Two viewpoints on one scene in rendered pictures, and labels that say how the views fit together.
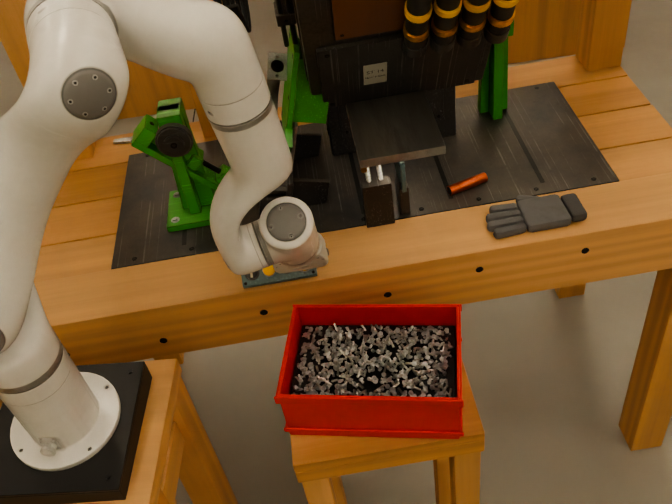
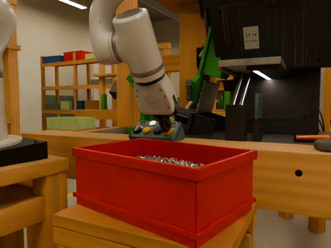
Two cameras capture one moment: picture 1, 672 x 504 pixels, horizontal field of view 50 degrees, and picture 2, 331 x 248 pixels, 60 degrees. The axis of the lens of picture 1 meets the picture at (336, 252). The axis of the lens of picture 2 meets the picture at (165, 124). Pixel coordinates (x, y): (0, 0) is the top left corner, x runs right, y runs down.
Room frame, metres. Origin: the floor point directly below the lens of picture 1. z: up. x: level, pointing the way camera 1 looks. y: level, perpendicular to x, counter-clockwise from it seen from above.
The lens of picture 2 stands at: (0.29, -0.30, 1.01)
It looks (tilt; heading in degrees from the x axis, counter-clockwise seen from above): 4 degrees down; 26
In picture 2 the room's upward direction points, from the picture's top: straight up
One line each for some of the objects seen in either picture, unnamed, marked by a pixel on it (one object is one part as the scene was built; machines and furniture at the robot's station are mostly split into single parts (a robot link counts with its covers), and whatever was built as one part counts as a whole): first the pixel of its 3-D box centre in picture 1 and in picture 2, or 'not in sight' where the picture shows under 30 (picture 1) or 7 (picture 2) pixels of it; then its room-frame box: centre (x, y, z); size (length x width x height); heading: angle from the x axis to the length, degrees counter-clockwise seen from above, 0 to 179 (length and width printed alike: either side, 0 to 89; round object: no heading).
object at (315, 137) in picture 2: (467, 183); (311, 138); (1.22, -0.31, 0.91); 0.09 x 0.02 x 0.02; 107
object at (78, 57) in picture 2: not in sight; (81, 98); (5.68, 4.68, 1.13); 2.48 x 0.54 x 2.27; 87
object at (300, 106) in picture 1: (305, 83); (216, 58); (1.31, 0.00, 1.17); 0.13 x 0.12 x 0.20; 90
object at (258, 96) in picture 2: (400, 177); (258, 116); (1.21, -0.16, 0.97); 0.10 x 0.02 x 0.14; 0
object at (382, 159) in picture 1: (385, 104); (259, 71); (1.27, -0.15, 1.11); 0.39 x 0.16 x 0.03; 0
